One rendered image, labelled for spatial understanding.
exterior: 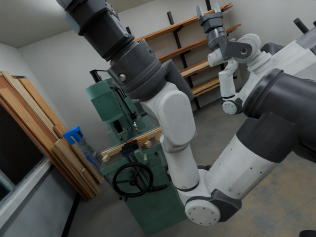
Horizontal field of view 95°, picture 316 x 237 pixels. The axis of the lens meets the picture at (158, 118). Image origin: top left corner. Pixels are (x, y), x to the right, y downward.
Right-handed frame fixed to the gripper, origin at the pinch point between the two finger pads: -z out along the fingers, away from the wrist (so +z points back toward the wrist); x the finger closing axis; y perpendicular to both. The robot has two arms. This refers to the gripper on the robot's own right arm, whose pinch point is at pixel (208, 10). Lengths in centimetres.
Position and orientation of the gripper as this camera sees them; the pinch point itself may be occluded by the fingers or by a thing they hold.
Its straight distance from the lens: 91.8
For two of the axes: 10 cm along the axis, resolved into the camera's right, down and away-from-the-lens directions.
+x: -9.1, 3.1, -2.6
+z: 3.1, 9.5, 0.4
